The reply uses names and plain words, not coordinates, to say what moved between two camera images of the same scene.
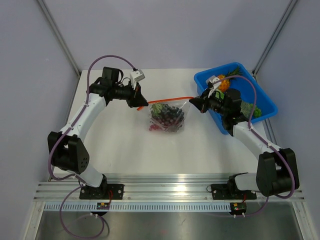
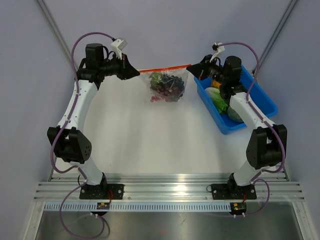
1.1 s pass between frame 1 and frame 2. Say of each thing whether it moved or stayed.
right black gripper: moved
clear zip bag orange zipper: moved
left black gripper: moved
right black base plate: stayed
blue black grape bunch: moved
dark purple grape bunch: moved
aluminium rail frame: stayed
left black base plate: stayed
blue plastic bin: stayed
